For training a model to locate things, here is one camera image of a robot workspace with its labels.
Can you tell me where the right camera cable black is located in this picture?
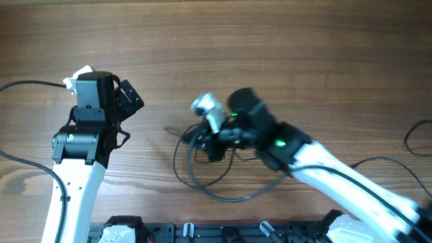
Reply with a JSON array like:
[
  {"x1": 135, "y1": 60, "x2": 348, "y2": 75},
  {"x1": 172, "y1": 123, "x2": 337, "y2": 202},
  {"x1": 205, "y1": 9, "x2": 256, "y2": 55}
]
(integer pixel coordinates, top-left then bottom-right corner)
[{"x1": 188, "y1": 136, "x2": 431, "y2": 242}]

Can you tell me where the thin black USB cable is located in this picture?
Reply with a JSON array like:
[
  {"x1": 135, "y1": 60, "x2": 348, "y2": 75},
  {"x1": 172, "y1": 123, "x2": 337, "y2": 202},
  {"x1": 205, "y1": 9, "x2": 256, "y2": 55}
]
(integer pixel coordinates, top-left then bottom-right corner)
[{"x1": 349, "y1": 119, "x2": 432, "y2": 200}]

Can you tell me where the camera cable black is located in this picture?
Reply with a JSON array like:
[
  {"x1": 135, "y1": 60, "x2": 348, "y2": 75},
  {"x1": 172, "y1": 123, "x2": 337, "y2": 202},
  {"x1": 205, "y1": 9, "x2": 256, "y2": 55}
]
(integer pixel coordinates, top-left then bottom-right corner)
[
  {"x1": 1, "y1": 80, "x2": 68, "y2": 243},
  {"x1": 188, "y1": 136, "x2": 431, "y2": 242}
]

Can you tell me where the thick black USB cable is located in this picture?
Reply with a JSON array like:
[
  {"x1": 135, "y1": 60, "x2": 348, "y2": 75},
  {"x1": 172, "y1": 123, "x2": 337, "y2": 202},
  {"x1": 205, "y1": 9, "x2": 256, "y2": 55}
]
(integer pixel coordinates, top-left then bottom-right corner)
[{"x1": 172, "y1": 123, "x2": 261, "y2": 189}]

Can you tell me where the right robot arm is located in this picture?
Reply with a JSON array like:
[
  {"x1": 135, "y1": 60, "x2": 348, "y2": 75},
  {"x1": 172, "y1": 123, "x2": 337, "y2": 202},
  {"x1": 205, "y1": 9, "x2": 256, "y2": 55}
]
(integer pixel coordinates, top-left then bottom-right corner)
[{"x1": 186, "y1": 88, "x2": 431, "y2": 242}]

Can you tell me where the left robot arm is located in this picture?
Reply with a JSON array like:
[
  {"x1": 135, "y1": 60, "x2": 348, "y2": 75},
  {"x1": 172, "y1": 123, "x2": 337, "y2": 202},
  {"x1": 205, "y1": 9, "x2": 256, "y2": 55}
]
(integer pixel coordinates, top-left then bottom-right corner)
[{"x1": 42, "y1": 70, "x2": 144, "y2": 242}]

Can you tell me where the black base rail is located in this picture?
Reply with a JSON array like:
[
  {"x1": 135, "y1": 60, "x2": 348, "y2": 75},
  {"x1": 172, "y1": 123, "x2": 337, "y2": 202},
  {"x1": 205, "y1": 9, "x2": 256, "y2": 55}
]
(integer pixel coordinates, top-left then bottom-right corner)
[{"x1": 89, "y1": 221, "x2": 338, "y2": 243}]

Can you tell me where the left camera cable black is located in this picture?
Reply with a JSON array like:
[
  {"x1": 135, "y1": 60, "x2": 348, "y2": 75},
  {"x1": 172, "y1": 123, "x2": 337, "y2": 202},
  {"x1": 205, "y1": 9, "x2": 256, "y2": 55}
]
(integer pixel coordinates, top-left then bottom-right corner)
[{"x1": 1, "y1": 80, "x2": 68, "y2": 243}]

